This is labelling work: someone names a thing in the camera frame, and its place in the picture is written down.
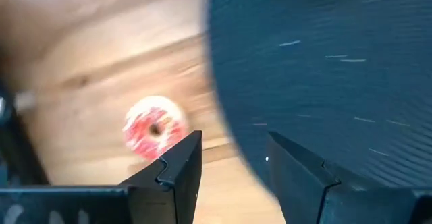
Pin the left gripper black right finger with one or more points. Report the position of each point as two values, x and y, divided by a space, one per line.
297 190

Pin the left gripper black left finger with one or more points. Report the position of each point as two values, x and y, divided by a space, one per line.
179 190

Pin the small pink iced donut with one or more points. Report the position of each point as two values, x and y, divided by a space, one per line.
141 139

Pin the black round woven placemat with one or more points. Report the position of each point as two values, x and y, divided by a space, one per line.
320 82

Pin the black table frame rail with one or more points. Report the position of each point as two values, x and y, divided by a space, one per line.
20 156

